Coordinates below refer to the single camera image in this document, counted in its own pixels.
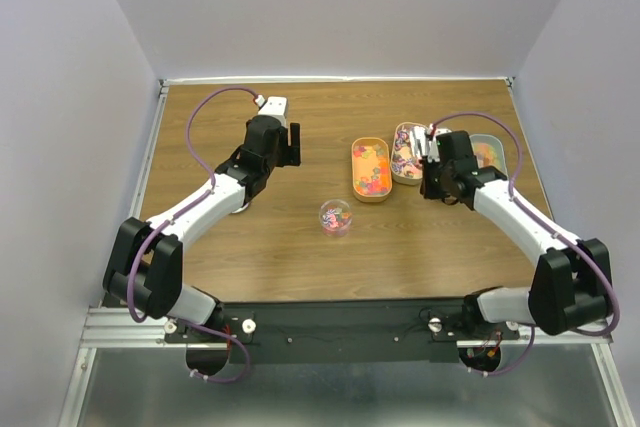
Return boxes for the beige tray swirl lollipops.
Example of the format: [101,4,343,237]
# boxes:
[390,122,423,185]

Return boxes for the orange tray star candies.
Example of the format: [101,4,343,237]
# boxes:
[351,137,392,203]

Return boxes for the clear glass jar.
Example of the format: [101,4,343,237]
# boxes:
[318,199,353,237]

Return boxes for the silver metal scoop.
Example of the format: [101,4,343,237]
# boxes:
[409,125,432,161]

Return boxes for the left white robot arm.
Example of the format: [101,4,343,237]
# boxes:
[103,115,301,342]

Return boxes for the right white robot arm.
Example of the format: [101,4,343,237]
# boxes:
[409,127,619,339]

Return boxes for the blue tray popsicle candies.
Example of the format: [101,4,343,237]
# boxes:
[470,134,508,174]

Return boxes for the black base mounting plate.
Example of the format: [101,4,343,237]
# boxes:
[164,299,531,366]

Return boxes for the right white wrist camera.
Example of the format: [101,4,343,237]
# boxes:
[425,124,450,163]

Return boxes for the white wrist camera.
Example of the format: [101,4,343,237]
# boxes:
[254,94,289,127]
[425,124,450,163]

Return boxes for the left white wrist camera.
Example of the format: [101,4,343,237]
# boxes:
[254,94,289,127]

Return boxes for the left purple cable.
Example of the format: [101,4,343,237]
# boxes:
[127,87,254,383]

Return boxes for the aluminium frame rail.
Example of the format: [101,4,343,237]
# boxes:
[80,307,226,350]

